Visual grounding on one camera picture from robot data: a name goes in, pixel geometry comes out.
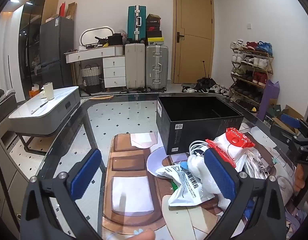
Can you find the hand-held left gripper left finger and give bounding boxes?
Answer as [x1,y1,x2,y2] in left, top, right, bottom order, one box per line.
[20,149,102,240]

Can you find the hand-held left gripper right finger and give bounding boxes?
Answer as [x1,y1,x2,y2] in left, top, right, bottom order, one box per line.
[204,147,286,240]

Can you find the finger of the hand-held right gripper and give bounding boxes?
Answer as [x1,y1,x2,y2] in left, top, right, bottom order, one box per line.
[269,124,301,154]
[281,113,308,138]

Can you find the white plush toy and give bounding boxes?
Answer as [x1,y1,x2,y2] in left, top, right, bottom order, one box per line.
[181,152,235,202]

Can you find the white printed foil packet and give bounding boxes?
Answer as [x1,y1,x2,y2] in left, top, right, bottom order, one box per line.
[155,164,215,207]

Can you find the clear printed plastic bag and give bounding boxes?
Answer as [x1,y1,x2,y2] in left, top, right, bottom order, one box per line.
[240,149,270,180]

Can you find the white charging cable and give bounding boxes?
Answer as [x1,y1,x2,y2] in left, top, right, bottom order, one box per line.
[188,140,212,157]

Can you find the red white balloon packet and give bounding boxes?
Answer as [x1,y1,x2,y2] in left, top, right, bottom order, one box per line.
[205,127,255,173]

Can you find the black cardboard box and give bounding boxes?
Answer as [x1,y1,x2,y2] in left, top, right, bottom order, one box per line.
[156,94,244,155]

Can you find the person's right hand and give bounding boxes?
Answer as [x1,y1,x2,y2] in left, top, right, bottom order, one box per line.
[295,164,308,198]

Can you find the open cardboard box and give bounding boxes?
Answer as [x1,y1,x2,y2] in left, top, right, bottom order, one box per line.
[265,104,306,133]

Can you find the purple bag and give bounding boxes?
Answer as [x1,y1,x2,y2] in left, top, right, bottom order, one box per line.
[257,79,279,121]

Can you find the printed cartoon desk mat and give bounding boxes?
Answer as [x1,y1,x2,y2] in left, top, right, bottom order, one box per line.
[101,121,308,240]

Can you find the wooden shoe rack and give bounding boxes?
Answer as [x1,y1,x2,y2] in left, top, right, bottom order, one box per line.
[229,39,274,112]

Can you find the grey white coffee table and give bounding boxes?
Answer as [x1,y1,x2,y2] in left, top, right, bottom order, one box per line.
[9,86,81,153]

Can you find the round wooden board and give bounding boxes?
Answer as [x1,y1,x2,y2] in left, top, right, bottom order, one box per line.
[90,94,113,101]

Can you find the pile of shoes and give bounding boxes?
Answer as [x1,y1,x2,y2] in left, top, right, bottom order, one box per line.
[181,83,233,97]

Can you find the grey drawer cabinet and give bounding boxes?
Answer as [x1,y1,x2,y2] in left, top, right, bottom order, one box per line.
[0,130,30,240]

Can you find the white knife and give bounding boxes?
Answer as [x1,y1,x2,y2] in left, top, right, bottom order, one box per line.
[31,101,49,115]

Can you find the white cup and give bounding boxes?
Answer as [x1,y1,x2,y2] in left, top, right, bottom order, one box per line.
[43,82,55,101]

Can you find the black umbrella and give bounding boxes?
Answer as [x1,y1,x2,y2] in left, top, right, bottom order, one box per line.
[194,60,217,92]

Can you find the woven laundry basket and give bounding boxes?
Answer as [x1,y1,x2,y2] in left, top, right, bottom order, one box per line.
[81,64,103,94]

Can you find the small orange box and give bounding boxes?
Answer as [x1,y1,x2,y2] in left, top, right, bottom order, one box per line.
[29,86,45,98]

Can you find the white vanity desk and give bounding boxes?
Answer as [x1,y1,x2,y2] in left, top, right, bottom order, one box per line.
[64,45,127,90]

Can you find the grey sofa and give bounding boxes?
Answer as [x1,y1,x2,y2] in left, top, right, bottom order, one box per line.
[0,86,19,131]

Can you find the beige suitcase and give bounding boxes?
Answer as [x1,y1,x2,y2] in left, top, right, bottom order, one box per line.
[125,43,146,89]

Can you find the dark grey refrigerator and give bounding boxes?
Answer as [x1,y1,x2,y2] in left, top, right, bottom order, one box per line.
[40,16,75,90]

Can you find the silver suitcase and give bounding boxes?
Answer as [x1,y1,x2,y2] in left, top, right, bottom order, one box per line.
[145,44,169,92]

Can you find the wooden door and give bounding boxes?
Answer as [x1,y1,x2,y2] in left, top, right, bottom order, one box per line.
[170,0,215,84]

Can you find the black bag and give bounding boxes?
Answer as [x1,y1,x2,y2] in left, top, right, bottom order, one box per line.
[107,33,123,46]

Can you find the white oval mirror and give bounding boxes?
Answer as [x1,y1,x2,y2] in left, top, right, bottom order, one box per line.
[80,26,115,47]

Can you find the dark glass cabinet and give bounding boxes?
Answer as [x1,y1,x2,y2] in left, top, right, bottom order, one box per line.
[17,0,61,103]

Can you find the teal suitcase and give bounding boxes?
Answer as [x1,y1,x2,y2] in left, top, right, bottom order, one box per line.
[127,5,148,43]

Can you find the stack of shoe boxes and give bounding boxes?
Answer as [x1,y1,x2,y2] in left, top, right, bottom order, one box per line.
[146,14,165,46]

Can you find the flat cardboard boxes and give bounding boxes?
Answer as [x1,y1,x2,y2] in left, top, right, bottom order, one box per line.
[45,2,78,22]

